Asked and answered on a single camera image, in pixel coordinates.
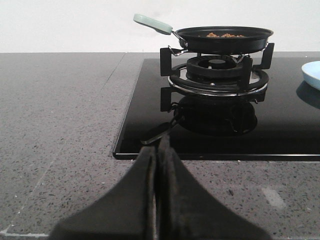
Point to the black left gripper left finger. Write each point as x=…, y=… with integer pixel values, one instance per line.
x=124, y=213

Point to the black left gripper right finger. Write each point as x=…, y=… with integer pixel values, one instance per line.
x=188, y=212

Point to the black frying pan mint handle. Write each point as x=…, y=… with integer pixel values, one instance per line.
x=194, y=39

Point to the brown meat pieces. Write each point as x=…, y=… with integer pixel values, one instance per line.
x=226, y=35

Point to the light blue plate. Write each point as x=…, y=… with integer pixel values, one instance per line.
x=311, y=74

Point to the black glass gas cooktop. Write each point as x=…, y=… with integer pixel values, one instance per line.
x=285, y=126

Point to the black burner near pan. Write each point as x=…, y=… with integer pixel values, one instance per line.
x=214, y=67

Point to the black pan support near pan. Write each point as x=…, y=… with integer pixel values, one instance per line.
x=253, y=79

